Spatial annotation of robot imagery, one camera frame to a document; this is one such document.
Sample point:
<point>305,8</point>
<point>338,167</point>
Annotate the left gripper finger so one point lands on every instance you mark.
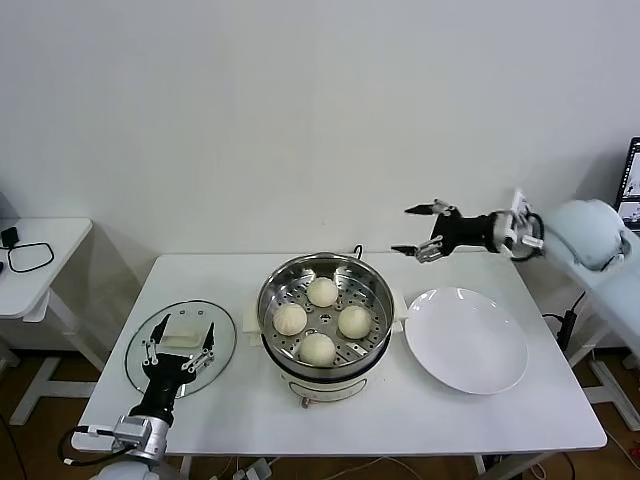
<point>159,334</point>
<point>210,337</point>

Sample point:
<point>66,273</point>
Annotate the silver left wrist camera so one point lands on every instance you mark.
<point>132,432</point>

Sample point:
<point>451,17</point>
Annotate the stainless steel steamer basket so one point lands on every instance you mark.
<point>370,295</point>

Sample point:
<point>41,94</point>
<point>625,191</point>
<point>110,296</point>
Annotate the white electric cooker base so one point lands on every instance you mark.
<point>325,391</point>

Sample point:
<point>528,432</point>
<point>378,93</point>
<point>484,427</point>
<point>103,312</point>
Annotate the round glass pot lid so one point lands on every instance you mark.
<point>225,345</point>

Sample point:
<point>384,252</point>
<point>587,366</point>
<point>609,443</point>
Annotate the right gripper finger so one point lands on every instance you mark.
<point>440,207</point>
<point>425,247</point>

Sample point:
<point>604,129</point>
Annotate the white steamed baozi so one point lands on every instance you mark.
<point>290,320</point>
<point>317,348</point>
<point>355,321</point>
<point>321,291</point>

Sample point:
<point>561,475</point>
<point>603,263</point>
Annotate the small black adapter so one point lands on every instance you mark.
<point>10,236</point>

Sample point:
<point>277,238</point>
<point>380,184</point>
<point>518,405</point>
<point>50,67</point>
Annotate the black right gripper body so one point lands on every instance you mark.
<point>462,230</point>

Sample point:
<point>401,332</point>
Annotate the white floor power strip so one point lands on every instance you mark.
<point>255,471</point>

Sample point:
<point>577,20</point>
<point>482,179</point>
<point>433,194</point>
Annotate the open grey laptop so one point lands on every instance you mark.
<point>631,170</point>

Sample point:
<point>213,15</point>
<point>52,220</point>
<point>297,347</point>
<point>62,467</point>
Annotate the white round plate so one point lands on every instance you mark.
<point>465,340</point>

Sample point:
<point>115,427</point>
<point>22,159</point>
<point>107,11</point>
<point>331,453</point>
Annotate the white laptop side table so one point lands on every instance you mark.
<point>612,387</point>

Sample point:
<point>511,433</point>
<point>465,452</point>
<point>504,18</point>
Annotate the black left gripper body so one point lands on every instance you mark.
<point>170,372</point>

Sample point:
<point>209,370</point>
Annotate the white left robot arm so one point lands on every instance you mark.
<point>155,440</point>

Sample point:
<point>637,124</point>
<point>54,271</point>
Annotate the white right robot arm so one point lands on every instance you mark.
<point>595,225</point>

